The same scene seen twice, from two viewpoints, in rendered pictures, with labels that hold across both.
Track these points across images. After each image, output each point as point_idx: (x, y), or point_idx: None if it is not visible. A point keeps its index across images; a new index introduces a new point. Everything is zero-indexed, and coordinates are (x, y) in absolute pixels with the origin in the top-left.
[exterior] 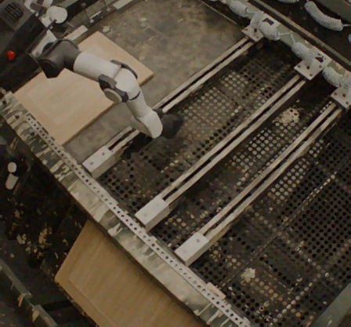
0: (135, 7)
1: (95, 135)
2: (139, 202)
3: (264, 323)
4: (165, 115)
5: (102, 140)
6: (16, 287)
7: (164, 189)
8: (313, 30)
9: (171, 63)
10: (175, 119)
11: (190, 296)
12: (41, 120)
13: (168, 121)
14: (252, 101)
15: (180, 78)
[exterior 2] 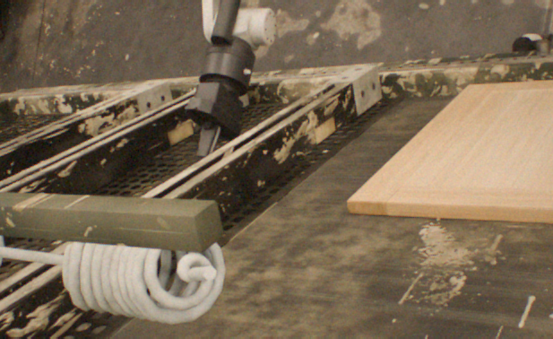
0: None
1: (408, 120)
2: (254, 113)
3: (38, 117)
4: (214, 65)
5: (385, 121)
6: None
7: None
8: None
9: (308, 247)
10: (197, 88)
11: (138, 83)
12: None
13: (204, 59)
14: (14, 260)
15: (255, 232)
